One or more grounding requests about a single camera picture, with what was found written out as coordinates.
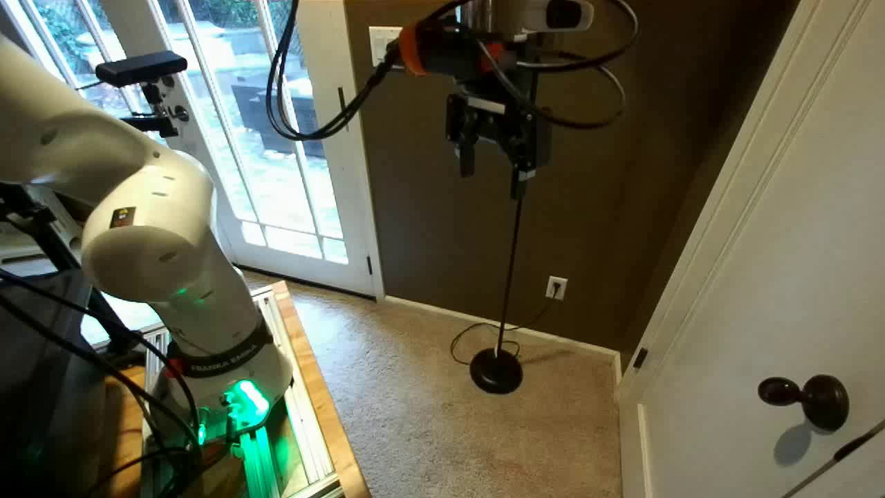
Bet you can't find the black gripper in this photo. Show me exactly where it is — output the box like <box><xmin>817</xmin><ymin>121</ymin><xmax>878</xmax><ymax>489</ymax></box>
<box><xmin>446</xmin><ymin>86</ymin><xmax>555</xmax><ymax>202</ymax></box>

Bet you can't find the thin black rod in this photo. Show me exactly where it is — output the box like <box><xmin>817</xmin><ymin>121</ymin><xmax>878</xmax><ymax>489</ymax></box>
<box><xmin>779</xmin><ymin>418</ymin><xmax>885</xmax><ymax>498</ymax></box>

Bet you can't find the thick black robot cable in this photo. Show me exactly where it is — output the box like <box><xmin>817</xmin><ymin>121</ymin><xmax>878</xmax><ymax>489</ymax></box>
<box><xmin>262</xmin><ymin>0</ymin><xmax>410</xmax><ymax>143</ymax></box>

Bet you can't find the dark bronze door knob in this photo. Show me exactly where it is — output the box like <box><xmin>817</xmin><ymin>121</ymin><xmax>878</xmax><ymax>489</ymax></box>
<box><xmin>756</xmin><ymin>371</ymin><xmax>853</xmax><ymax>435</ymax></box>

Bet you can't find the white wall outlet plate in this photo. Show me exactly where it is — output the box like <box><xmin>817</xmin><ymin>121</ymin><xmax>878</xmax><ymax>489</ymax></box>
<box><xmin>369</xmin><ymin>24</ymin><xmax>407</xmax><ymax>71</ymax></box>

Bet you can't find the black tripod stand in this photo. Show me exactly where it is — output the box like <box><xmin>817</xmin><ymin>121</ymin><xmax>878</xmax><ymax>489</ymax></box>
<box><xmin>0</xmin><ymin>179</ymin><xmax>145</xmax><ymax>365</ymax></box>

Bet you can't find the black lamp power cord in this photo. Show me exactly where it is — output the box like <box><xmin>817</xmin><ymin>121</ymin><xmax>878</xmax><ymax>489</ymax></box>
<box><xmin>449</xmin><ymin>317</ymin><xmax>519</xmax><ymax>367</ymax></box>

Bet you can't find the white baseboard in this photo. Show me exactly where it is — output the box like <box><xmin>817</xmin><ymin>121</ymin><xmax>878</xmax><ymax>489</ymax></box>
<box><xmin>383</xmin><ymin>293</ymin><xmax>625</xmax><ymax>382</ymax></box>

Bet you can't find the black orange wrist camera mount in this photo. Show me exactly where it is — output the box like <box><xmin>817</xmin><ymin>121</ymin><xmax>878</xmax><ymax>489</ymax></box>
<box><xmin>396</xmin><ymin>18</ymin><xmax>508</xmax><ymax>89</ymax></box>

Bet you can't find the white interior door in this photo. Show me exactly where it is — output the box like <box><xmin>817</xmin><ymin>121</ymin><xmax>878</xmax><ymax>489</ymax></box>
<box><xmin>614</xmin><ymin>0</ymin><xmax>885</xmax><ymax>498</ymax></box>

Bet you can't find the black box beside robot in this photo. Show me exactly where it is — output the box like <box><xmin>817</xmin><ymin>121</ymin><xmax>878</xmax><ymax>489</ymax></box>
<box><xmin>0</xmin><ymin>264</ymin><xmax>112</xmax><ymax>498</ymax></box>

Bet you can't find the white wall outlet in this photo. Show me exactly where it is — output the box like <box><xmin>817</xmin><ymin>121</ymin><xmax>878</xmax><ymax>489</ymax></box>
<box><xmin>543</xmin><ymin>270</ymin><xmax>573</xmax><ymax>303</ymax></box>

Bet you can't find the thin black looped cable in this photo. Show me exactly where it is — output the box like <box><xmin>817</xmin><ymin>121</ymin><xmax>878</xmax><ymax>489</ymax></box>
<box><xmin>488</xmin><ymin>0</ymin><xmax>641</xmax><ymax>133</ymax></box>

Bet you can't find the black camera on stand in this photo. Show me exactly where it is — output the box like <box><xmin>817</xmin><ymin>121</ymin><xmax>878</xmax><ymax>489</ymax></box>
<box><xmin>94</xmin><ymin>47</ymin><xmax>195</xmax><ymax>141</ymax></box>

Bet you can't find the black floor lamp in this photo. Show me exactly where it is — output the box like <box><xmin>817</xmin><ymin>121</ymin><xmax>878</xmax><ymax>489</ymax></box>
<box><xmin>468</xmin><ymin>175</ymin><xmax>532</xmax><ymax>397</ymax></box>

